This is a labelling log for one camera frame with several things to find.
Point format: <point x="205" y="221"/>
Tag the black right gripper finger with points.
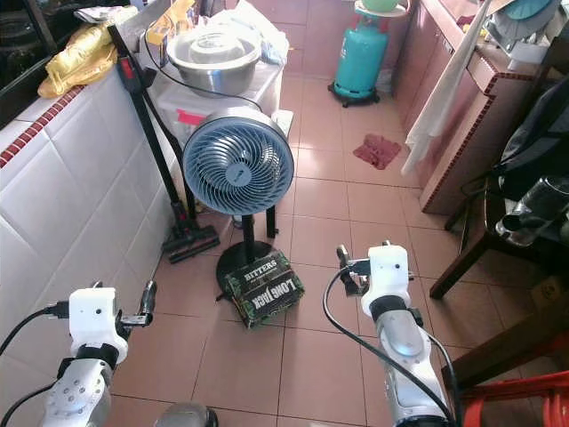
<point x="343" y="256"/>

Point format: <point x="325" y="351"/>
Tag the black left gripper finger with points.
<point x="148" y="297"/>

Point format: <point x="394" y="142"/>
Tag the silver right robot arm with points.
<point x="409" y="356"/>

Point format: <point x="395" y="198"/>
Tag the green Long Jack Bitters box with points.
<point x="263" y="287"/>

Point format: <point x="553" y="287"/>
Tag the grey robot foot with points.
<point x="185" y="415"/>

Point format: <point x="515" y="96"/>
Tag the red floor rag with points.
<point x="377" y="151"/>

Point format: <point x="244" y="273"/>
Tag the dark wooden table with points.
<point x="471" y="258"/>

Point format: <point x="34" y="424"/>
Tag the grey standing fan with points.
<point x="238" y="162"/>

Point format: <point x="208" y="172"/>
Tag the black stick vacuum cleaner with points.
<point x="153" y="133"/>

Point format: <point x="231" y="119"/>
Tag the brown tiled kitchen counter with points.
<point x="467" y="142"/>

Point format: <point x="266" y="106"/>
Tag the white hanging cloth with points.
<point x="440" y="102"/>

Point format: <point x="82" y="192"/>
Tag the steel kettle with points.
<point x="532" y="213"/>

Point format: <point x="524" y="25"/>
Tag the white plastic storage box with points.
<point x="176" y="107"/>

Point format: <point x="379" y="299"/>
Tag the red plastic stool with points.
<point x="520" y="391"/>

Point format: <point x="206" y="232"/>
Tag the teal gas cylinder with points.
<point x="361" y="57"/>

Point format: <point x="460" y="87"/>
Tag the black bag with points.
<point x="538" y="133"/>

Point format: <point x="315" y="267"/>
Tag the large steel bowl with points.
<point x="215" y="57"/>

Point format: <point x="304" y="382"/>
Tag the yellow plastic bag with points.
<point x="78" y="57"/>

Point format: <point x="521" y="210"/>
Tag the green bowl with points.
<point x="380" y="5"/>

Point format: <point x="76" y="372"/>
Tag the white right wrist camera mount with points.
<point x="387" y="274"/>

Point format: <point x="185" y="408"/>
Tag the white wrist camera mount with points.
<point x="387" y="274"/>
<point x="96" y="318"/>

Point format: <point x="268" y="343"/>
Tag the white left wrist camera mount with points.
<point x="96" y="318"/>

